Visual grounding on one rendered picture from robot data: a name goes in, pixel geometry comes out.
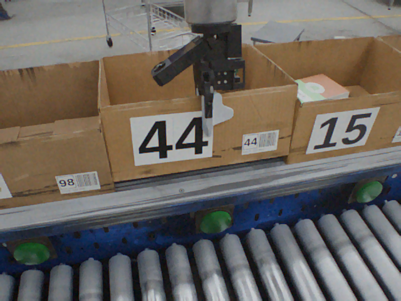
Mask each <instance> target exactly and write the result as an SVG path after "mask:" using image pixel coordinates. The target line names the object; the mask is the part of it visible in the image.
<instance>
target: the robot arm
mask: <svg viewBox="0 0 401 301"><path fill-rule="evenodd" d="M184 10H185V22H186V23H191V31H192V33H195V34H203V37H201V36H197V37H196V38H194V39H193V40H192V41H190V42H188V43H187V44H186V45H184V46H183V47H182V48H181V49H180V50H178V51H176V52H175V53H174V54H173V55H171V56H170V57H168V58H166V59H165V60H164V61H161V63H159V64H157V65H156V66H155V67H153V69H152V70H151V74H152V78H153V79H154V80H155V82H156V83H157V85H159V86H161V87H162V86H164V85H165V84H167V83H168V82H171V81H172V80H173V79H174V78H175V77H176V76H177V75H178V74H179V73H182V72H183V71H184V70H185V69H187V68H188V67H190V66H192V65H193V75H194V83H195V95H202V129H203V131H204V133H205V134H206V136H207V137H210V136H211V134H212V127H213V125H215V124H219V123H221V122H224V121H226V120H228V119H230V118H232V116H233V114H234V112H233V109H232V108H231V107H227V106H225V105H223V104H222V95H221V94H219V93H216V90H222V91H227V90H237V89H243V88H245V70H246V66H245V60H243V59H242V26H241V24H237V23H231V22H234V21H235V20H236V19H237V0H184ZM215 35H216V37H215ZM238 68H242V80H243V82H240V77H238V76H236V73H237V72H238Z"/></svg>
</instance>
